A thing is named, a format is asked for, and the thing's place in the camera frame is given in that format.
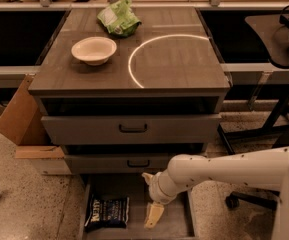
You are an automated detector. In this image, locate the grey drawer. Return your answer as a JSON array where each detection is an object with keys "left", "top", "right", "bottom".
[
  {"left": 64, "top": 143, "right": 207, "bottom": 174},
  {"left": 78, "top": 174, "right": 199, "bottom": 240},
  {"left": 42, "top": 97, "right": 220, "bottom": 145}
]

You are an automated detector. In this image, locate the black side table stand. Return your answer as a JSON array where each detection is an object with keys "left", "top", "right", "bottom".
[{"left": 216, "top": 3, "right": 289, "bottom": 156}]

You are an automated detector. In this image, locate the bottom grey drawer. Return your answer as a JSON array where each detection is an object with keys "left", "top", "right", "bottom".
[{"left": 78, "top": 174, "right": 199, "bottom": 240}]

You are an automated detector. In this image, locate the brown cardboard box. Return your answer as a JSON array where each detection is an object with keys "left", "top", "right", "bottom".
[{"left": 0, "top": 75, "right": 71, "bottom": 175}]

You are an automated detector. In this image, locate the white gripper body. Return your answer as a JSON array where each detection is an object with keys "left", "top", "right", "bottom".
[{"left": 148, "top": 171, "right": 177, "bottom": 205}]

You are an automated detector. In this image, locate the white paper bowl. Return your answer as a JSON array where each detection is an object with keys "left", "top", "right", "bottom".
[{"left": 71, "top": 37, "right": 117, "bottom": 66}]

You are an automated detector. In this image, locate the blue chip bag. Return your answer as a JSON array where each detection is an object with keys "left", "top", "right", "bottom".
[{"left": 84, "top": 196, "right": 129, "bottom": 232}]

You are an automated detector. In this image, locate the green chip bag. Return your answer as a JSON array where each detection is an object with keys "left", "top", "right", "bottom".
[{"left": 97, "top": 0, "right": 141, "bottom": 37}]

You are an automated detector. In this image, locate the black top drawer handle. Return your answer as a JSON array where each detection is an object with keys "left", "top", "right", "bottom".
[{"left": 119, "top": 124, "right": 148, "bottom": 133}]

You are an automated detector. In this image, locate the middle grey drawer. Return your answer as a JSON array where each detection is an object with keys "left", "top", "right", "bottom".
[{"left": 64, "top": 143, "right": 207, "bottom": 174}]

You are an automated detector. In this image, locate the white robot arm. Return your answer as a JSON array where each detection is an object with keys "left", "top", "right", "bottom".
[{"left": 142, "top": 146, "right": 289, "bottom": 240}]

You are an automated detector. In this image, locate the black drawer handle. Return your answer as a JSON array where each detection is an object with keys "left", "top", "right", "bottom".
[
  {"left": 119, "top": 124, "right": 148, "bottom": 133},
  {"left": 126, "top": 160, "right": 150, "bottom": 168}
]

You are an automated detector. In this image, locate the black office chair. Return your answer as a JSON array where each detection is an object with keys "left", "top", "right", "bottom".
[{"left": 225, "top": 129, "right": 289, "bottom": 211}]

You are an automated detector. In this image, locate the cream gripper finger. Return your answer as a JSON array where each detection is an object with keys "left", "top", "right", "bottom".
[
  {"left": 144, "top": 202, "right": 164, "bottom": 229},
  {"left": 142, "top": 173, "right": 153, "bottom": 185}
]

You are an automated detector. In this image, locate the black middle drawer handle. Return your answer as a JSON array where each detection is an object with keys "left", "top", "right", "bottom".
[{"left": 126, "top": 160, "right": 150, "bottom": 168}]

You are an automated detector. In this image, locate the grey drawer cabinet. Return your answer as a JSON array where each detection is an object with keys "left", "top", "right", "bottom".
[{"left": 27, "top": 6, "right": 231, "bottom": 240}]

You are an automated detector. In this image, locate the top grey drawer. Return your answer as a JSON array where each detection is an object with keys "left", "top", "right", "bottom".
[{"left": 42, "top": 97, "right": 220, "bottom": 145}]

